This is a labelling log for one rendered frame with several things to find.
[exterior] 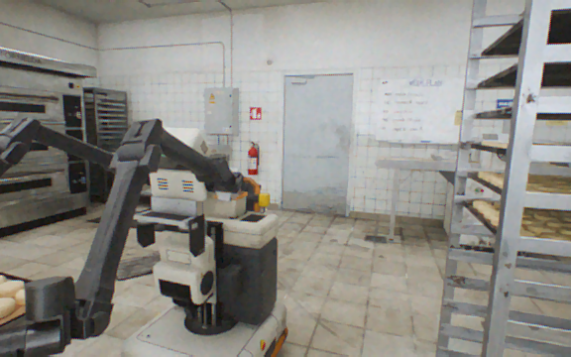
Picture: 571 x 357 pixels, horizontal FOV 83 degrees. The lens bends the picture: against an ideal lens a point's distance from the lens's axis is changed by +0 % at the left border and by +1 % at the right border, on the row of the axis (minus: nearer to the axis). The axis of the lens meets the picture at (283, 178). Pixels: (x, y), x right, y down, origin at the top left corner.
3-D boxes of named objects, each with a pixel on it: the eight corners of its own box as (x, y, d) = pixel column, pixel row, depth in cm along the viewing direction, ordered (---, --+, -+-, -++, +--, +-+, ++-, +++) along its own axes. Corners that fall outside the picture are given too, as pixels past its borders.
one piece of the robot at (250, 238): (197, 302, 204) (194, 171, 191) (279, 321, 186) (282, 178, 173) (161, 333, 173) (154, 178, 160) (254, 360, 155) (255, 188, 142)
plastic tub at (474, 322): (450, 364, 180) (453, 337, 177) (433, 338, 201) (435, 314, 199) (506, 366, 179) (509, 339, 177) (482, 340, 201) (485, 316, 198)
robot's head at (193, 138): (174, 149, 147) (158, 124, 135) (214, 151, 140) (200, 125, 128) (159, 173, 138) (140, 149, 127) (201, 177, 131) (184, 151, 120)
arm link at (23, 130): (26, 111, 95) (6, 107, 99) (5, 155, 92) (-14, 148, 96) (139, 160, 135) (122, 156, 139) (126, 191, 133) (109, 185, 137)
